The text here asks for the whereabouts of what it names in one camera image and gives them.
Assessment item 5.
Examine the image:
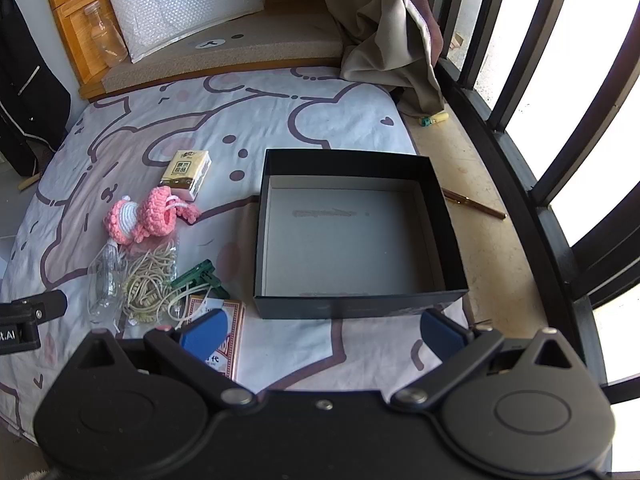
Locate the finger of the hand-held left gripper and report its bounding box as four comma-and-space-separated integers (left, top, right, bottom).
0, 289, 69, 322

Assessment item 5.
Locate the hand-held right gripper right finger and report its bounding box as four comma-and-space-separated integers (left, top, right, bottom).
390, 307, 586, 408

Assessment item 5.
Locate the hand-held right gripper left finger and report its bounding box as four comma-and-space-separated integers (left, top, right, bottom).
75, 308, 256, 408

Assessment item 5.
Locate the red playing card box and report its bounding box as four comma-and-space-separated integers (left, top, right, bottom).
180, 296, 246, 381

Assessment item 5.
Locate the green plastic clip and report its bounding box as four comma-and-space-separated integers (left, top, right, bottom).
170, 259, 231, 301

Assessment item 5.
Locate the clear bag of beige cords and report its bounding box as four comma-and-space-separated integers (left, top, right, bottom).
87, 237, 181, 331

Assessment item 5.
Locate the pink crochet doll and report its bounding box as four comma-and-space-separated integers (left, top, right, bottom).
103, 186, 201, 245

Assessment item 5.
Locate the black cardboard box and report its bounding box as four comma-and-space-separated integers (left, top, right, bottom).
252, 148, 470, 320

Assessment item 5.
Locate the yellow tissue pack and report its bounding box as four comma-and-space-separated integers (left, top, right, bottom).
160, 150, 212, 202

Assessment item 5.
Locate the brown pen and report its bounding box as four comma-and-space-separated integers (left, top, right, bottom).
441, 187, 507, 220

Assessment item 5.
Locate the wooden window ledge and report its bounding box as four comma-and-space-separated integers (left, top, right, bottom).
400, 100, 586, 376

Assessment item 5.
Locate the black window railing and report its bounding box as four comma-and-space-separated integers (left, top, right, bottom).
430, 0, 640, 406

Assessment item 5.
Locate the printed bedsheet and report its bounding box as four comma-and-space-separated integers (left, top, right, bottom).
0, 67, 476, 441

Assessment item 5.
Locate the black bag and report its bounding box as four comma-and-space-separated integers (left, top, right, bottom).
0, 0, 71, 177

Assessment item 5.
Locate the clear glass jar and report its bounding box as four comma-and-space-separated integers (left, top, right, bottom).
82, 2, 128, 67

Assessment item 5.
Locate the beige cushion mat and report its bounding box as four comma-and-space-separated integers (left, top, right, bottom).
102, 10, 346, 92

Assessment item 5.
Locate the beige curtain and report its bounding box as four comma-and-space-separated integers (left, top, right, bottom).
317, 0, 446, 116

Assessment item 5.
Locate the white bubble wrap mailer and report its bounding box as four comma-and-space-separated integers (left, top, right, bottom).
96, 0, 266, 63

